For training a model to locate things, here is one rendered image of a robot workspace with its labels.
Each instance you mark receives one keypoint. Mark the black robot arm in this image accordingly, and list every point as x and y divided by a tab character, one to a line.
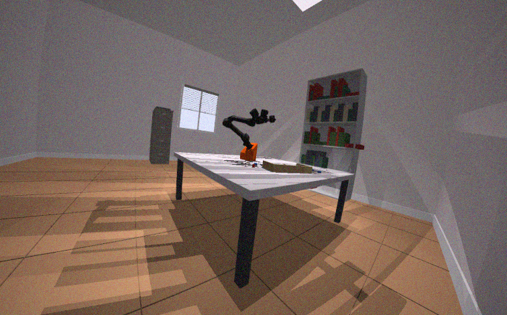
251	122

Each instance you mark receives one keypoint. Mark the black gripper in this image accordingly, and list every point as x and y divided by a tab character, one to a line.
260	120

